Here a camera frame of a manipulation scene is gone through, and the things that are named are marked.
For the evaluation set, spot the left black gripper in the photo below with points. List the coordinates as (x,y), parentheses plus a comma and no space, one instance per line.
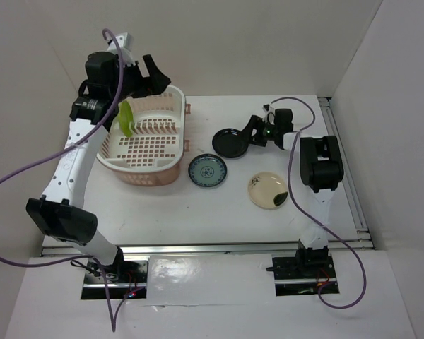
(146,85)

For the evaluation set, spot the cream plate black mark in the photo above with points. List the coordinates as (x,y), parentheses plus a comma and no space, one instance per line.
(267,190)

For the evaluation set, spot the aluminium front rail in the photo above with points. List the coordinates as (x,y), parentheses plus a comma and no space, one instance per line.
(55,251)

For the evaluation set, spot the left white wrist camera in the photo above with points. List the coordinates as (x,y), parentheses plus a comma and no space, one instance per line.
(124,41)

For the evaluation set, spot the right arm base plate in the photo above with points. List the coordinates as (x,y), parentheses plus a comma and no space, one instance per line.
(289,280)

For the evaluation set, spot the green plate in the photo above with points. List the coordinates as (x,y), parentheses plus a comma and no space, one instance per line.
(125,118)

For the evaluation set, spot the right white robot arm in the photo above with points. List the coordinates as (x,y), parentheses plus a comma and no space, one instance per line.
(321,170)

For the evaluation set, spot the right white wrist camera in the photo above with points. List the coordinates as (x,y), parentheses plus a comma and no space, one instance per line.
(269,114)

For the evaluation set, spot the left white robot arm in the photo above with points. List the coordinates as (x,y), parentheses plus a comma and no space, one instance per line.
(59,212)

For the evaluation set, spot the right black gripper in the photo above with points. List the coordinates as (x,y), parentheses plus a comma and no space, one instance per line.
(255,123)

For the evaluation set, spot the blue floral plate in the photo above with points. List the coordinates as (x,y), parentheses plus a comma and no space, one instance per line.
(207,170)

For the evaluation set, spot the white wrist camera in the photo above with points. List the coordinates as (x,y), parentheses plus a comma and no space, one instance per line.
(269,114)
(124,41)

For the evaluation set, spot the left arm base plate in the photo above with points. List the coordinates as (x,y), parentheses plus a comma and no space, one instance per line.
(131,282)

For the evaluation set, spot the aluminium side rail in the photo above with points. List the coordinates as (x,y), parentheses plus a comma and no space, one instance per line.
(364,238)

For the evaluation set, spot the pink white dish rack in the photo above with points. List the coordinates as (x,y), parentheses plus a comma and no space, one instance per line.
(152,156)

